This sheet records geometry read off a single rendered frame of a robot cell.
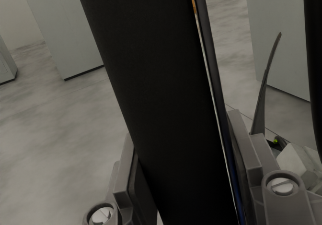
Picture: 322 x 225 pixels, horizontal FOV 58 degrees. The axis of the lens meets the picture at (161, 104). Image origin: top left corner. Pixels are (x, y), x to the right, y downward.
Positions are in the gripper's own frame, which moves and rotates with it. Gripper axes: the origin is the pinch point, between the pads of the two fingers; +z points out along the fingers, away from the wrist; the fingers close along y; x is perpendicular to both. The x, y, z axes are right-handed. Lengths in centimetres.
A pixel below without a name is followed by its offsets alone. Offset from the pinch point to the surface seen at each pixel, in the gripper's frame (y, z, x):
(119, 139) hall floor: -96, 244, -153
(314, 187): 17, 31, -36
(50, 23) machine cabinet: -231, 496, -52
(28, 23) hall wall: -575, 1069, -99
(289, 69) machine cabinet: 85, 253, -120
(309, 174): 16.7, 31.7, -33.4
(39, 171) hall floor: -177, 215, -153
